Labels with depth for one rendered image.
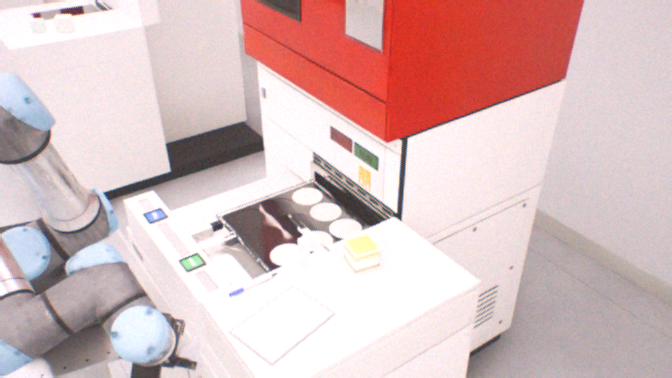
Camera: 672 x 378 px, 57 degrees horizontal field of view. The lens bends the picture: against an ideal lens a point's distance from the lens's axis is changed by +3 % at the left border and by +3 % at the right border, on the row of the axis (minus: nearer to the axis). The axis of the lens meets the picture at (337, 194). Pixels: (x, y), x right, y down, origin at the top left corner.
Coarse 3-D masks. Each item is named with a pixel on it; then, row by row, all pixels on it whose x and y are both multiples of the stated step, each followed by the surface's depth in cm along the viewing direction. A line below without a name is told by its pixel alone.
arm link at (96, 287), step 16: (80, 256) 90; (96, 256) 91; (112, 256) 92; (80, 272) 90; (96, 272) 90; (112, 272) 90; (128, 272) 92; (64, 288) 89; (80, 288) 89; (96, 288) 89; (112, 288) 89; (128, 288) 90; (64, 304) 88; (80, 304) 88; (96, 304) 89; (112, 304) 89; (64, 320) 88; (80, 320) 89
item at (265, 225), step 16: (288, 192) 201; (256, 208) 193; (272, 208) 193; (288, 208) 193; (304, 208) 193; (240, 224) 186; (256, 224) 186; (272, 224) 186; (288, 224) 186; (304, 224) 186; (320, 224) 186; (256, 240) 180; (272, 240) 180; (288, 240) 179; (336, 240) 179
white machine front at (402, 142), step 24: (264, 72) 219; (264, 96) 225; (288, 96) 210; (312, 96) 197; (264, 120) 233; (288, 120) 216; (312, 120) 202; (336, 120) 189; (264, 144) 240; (288, 144) 223; (312, 144) 207; (336, 144) 194; (360, 144) 182; (384, 144) 172; (336, 168) 199; (384, 168) 176; (336, 192) 206; (384, 192) 180
